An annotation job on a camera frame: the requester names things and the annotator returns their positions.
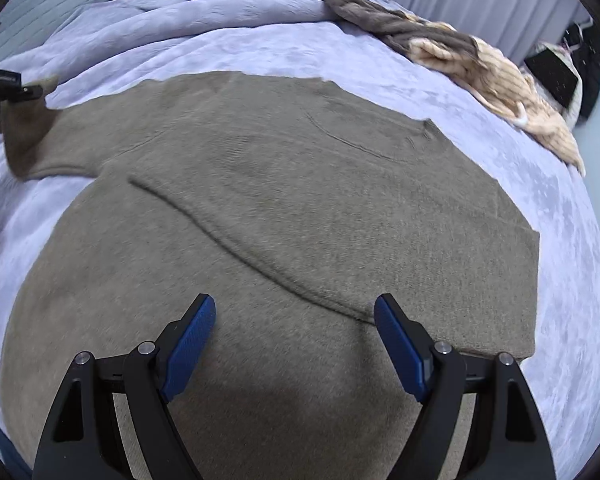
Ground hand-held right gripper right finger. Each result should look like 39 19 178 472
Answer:
373 294 556 480

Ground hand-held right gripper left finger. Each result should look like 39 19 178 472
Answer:
32 293 217 480

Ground taupe knit sweater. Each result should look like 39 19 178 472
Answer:
0 71 540 480

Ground grey quilted bedspread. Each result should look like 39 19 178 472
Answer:
0 0 127 70

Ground lavender fleece blanket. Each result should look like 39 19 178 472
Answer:
0 0 600 480

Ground beige knit garment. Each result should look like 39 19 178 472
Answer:
409 21 587 178

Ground black and white bags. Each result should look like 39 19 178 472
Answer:
524 20 600 121

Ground grey-brown knit garment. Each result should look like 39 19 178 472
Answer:
324 0 481 68

